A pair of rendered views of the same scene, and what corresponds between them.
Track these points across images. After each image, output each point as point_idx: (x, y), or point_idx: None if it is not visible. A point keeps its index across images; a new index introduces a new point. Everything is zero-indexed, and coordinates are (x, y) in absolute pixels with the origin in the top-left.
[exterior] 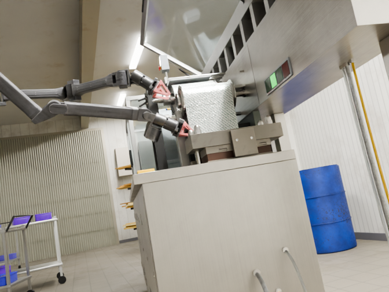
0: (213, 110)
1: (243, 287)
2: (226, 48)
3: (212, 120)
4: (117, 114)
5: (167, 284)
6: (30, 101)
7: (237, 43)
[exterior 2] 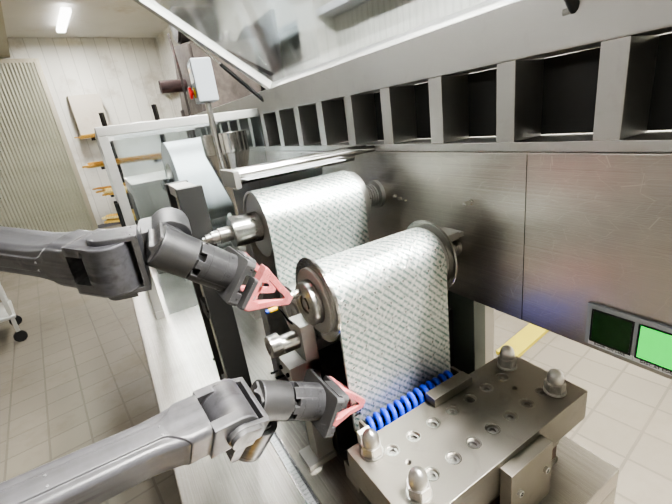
0: (406, 327)
1: None
2: (391, 90)
3: (400, 353)
4: (129, 482)
5: None
6: None
7: (447, 105)
